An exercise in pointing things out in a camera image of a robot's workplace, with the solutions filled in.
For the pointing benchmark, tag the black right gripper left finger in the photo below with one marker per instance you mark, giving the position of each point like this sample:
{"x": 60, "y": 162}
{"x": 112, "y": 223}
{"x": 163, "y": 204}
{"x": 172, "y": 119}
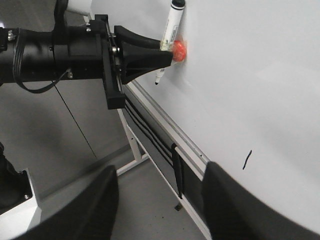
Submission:
{"x": 89, "y": 216}

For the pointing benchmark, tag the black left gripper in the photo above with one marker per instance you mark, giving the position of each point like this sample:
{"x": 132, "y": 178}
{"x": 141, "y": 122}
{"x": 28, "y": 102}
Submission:
{"x": 85, "y": 50}

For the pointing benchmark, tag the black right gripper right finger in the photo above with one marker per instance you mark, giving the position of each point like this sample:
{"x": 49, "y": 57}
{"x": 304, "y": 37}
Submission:
{"x": 233, "y": 213}

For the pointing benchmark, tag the red magnet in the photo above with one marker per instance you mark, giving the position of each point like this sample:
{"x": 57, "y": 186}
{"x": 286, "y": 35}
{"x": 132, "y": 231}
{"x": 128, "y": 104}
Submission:
{"x": 179, "y": 51}

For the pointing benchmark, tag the white black whiteboard marker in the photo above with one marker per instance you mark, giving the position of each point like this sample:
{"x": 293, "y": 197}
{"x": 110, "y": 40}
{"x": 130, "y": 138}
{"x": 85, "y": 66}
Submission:
{"x": 172, "y": 24}

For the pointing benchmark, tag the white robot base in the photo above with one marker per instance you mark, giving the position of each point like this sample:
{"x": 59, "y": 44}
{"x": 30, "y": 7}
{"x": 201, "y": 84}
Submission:
{"x": 24, "y": 215}

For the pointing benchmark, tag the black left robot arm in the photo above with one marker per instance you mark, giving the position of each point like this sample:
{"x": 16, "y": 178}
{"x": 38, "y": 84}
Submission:
{"x": 27, "y": 56}

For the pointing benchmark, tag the white metal whiteboard stand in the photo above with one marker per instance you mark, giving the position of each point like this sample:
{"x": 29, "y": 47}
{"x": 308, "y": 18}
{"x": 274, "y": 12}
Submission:
{"x": 151, "y": 132}

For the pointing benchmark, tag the white whiteboard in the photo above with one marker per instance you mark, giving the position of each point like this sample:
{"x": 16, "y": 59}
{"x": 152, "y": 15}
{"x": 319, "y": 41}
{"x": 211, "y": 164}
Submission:
{"x": 247, "y": 97}

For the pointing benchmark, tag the grey panel with white rail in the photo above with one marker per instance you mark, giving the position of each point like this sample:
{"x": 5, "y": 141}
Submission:
{"x": 188, "y": 184}

